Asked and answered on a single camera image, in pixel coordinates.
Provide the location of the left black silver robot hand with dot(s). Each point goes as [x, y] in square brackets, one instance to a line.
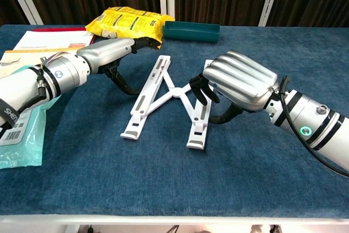
[106, 51]

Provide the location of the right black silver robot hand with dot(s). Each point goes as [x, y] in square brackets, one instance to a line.
[240, 80]

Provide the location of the white folding laptop stand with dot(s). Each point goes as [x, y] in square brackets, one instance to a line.
[177, 91]

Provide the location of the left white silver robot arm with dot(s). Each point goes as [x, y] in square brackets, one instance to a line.
[68, 72]

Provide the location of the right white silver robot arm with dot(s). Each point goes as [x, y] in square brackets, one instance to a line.
[327, 134]

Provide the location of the yellow snack bag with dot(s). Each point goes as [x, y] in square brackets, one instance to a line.
[122, 21]

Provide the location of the red folder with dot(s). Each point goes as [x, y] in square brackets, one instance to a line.
[54, 29]

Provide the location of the white printed paper booklet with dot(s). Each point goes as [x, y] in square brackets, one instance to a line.
[49, 39]

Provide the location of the dark green plastic tray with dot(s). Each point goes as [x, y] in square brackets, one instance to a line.
[191, 35]

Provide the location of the beige white paper bag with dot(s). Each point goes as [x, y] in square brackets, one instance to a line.
[16, 58]

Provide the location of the blue plush table cloth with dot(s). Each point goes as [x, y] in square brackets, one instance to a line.
[174, 175]

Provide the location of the teal cleaning cloth pouch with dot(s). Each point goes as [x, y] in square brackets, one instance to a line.
[27, 148]

